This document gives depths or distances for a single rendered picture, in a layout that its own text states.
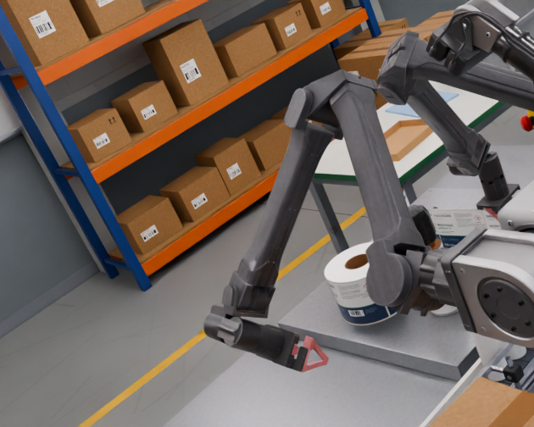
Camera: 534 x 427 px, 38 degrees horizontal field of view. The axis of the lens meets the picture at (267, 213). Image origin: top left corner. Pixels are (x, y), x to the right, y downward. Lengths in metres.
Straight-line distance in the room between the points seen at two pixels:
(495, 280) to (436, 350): 1.00
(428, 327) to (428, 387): 0.18
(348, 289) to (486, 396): 0.79
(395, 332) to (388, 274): 0.98
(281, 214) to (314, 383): 0.83
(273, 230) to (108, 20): 4.04
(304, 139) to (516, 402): 0.56
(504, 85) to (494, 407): 0.56
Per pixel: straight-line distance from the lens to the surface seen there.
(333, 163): 3.63
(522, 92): 1.47
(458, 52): 1.17
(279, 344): 1.50
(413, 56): 1.47
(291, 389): 2.15
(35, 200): 5.91
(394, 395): 1.98
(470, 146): 1.81
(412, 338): 2.05
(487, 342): 1.76
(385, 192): 1.19
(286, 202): 1.38
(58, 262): 6.01
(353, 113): 1.28
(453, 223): 2.20
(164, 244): 5.45
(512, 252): 1.01
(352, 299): 2.13
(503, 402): 1.39
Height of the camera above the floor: 2.00
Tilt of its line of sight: 21 degrees down
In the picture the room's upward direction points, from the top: 25 degrees counter-clockwise
